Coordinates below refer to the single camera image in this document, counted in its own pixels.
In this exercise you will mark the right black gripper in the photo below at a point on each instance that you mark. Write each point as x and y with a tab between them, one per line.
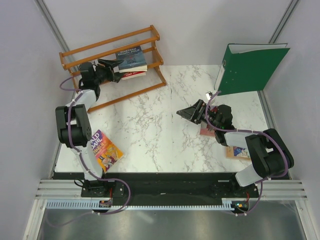
191	113

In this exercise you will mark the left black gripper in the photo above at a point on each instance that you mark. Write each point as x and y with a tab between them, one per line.
116	76

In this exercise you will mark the red Treehouse book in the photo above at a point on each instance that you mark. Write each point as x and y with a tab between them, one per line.
134	74

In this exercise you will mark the blue Nineteen Eighty-Four book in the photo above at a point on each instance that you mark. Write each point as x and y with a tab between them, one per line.
133	60

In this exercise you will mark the purple castle cover book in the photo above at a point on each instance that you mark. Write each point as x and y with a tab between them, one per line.
205	129

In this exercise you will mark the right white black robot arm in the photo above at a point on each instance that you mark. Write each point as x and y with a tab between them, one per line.
269	155

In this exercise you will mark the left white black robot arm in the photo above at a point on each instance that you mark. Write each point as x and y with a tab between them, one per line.
72	121

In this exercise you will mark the brown cover book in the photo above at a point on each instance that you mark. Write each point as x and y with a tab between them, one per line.
238	153

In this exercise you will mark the green lever arch binder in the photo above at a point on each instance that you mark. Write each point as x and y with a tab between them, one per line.
248	67

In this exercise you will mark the yellow Roald Dahl book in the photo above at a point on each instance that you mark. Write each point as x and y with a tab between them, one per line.
105	151

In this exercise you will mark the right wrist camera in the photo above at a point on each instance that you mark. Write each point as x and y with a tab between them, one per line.
208	95

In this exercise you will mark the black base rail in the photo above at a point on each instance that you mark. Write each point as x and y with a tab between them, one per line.
168	189

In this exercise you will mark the white slotted cable duct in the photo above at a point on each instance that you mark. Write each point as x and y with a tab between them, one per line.
101	205

